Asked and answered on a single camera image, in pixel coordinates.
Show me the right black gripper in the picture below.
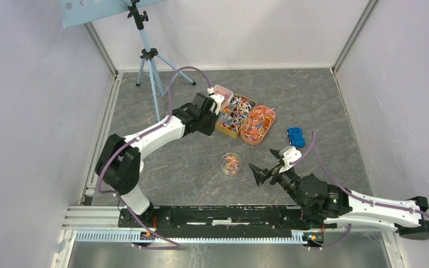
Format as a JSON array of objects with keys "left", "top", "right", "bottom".
[{"left": 247, "top": 164, "right": 306, "bottom": 209}]

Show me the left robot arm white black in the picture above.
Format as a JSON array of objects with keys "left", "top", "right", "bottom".
[{"left": 95, "top": 93, "right": 225, "bottom": 228}]

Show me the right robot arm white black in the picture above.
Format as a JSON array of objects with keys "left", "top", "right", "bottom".
[{"left": 249, "top": 146, "right": 429, "bottom": 241}]

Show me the white tin of gummies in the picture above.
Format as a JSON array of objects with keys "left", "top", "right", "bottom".
[{"left": 213, "top": 85, "right": 234, "bottom": 110}]

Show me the yellow tin of lollipops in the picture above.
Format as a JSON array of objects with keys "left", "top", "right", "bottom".
[{"left": 216, "top": 93, "right": 257, "bottom": 138}]

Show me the blue toy brick car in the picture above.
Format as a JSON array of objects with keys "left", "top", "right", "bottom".
[{"left": 287, "top": 127, "right": 306, "bottom": 149}]

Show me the pink tin of lollipops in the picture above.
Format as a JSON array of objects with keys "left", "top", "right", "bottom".
[{"left": 240, "top": 106, "right": 276, "bottom": 145}]

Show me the light blue tripod stand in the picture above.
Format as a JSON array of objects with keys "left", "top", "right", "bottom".
[{"left": 124, "top": 0, "right": 177, "bottom": 121}]

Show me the light blue perforated plate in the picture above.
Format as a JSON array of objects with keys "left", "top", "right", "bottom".
[{"left": 58, "top": 0, "right": 162, "bottom": 28}]

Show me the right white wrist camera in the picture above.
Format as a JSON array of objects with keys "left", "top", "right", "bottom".
[{"left": 279, "top": 146, "right": 302, "bottom": 173}]

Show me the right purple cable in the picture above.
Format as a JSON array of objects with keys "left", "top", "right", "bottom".
[{"left": 290, "top": 131, "right": 429, "bottom": 251}]

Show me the purple cable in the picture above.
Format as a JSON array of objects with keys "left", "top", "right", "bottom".
[
  {"left": 290, "top": 131, "right": 429, "bottom": 251},
  {"left": 95, "top": 66, "right": 213, "bottom": 251}
]

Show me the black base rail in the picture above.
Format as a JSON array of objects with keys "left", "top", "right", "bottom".
[{"left": 139, "top": 205, "right": 326, "bottom": 238}]

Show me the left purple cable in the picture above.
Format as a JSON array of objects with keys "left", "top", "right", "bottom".
[{"left": 95, "top": 66, "right": 213, "bottom": 251}]

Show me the white toothed cable duct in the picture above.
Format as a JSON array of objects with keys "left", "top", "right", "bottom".
[{"left": 74, "top": 229, "right": 326, "bottom": 246}]

